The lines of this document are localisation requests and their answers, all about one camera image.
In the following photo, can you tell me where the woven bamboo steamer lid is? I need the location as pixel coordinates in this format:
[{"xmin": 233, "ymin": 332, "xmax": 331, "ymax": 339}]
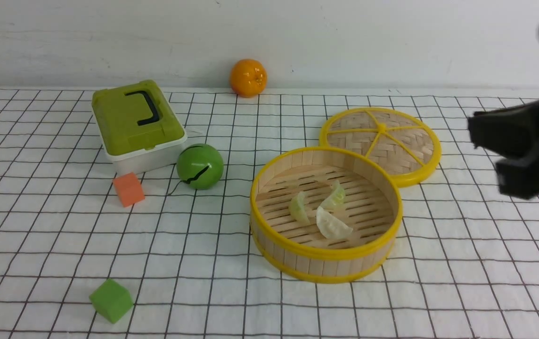
[{"xmin": 319, "ymin": 107, "xmax": 442, "ymax": 187}]

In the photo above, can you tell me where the pale green dumpling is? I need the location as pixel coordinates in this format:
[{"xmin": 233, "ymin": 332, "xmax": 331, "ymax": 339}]
[{"xmin": 320, "ymin": 180, "xmax": 346, "ymax": 210}]

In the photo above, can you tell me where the bamboo steamer tray yellow rim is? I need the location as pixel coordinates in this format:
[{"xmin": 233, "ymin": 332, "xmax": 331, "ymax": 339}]
[{"xmin": 250, "ymin": 147, "xmax": 403, "ymax": 283}]

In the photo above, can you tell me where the green lidded white box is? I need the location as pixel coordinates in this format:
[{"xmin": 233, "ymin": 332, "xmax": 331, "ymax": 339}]
[{"xmin": 91, "ymin": 80, "xmax": 188, "ymax": 176}]

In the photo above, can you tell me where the green ball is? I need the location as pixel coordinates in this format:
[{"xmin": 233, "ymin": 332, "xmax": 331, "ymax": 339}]
[{"xmin": 176, "ymin": 143, "xmax": 224, "ymax": 190}]

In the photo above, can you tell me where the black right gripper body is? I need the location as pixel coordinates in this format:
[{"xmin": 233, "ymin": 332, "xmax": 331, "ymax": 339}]
[{"xmin": 467, "ymin": 99, "xmax": 539, "ymax": 200}]

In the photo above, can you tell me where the orange fruit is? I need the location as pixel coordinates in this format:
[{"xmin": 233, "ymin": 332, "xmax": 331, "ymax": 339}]
[{"xmin": 230, "ymin": 59, "xmax": 267, "ymax": 98}]

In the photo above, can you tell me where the white checkered tablecloth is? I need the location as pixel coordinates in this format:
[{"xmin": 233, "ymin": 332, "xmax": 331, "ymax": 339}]
[{"xmin": 0, "ymin": 89, "xmax": 539, "ymax": 339}]

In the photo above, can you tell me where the orange foam cube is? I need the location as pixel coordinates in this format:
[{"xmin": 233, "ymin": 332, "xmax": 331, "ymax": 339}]
[{"xmin": 113, "ymin": 172, "xmax": 145, "ymax": 208}]

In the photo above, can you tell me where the cream white dumpling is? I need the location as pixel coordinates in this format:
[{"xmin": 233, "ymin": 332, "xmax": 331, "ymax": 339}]
[{"xmin": 316, "ymin": 206, "xmax": 353, "ymax": 240}]

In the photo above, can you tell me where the green foam cube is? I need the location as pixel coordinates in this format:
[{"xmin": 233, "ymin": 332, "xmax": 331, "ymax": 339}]
[{"xmin": 89, "ymin": 278, "xmax": 134, "ymax": 324}]

